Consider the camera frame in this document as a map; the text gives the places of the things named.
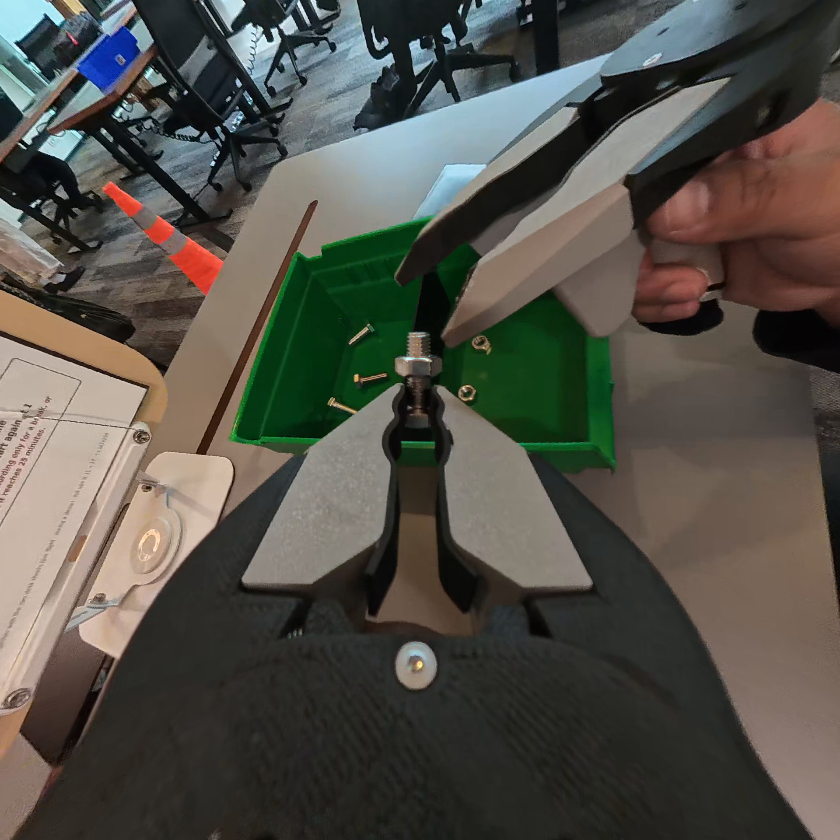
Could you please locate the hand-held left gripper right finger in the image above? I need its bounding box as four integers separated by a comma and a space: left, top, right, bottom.
430, 385, 595, 613

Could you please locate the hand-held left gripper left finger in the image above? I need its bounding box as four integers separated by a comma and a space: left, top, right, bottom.
241, 384, 403, 618

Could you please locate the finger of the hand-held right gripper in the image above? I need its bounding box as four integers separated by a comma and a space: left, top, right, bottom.
394, 107, 592, 287
441, 77, 734, 349

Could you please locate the green plastic bin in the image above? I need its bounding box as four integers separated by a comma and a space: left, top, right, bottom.
228, 220, 618, 475

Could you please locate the person's right hand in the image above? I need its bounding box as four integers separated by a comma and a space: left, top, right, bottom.
633, 97, 840, 324

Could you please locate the white sheet red label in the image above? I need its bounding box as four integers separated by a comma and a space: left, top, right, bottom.
413, 164, 490, 221

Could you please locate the black office chair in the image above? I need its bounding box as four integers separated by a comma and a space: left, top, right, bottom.
249, 0, 339, 99
134, 0, 293, 191
357, 0, 519, 122

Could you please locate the black bin divider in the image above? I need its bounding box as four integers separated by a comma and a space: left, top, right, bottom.
413, 272, 447, 342

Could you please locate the printed instruction sheet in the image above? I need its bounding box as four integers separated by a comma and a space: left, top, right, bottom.
0, 335, 151, 657

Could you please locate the orange traffic cone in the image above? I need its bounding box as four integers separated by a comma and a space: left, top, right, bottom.
103, 182, 225, 295

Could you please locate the black bag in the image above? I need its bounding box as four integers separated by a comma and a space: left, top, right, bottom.
0, 272, 135, 343

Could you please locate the small blue bin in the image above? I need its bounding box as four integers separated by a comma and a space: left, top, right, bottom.
77, 28, 142, 89

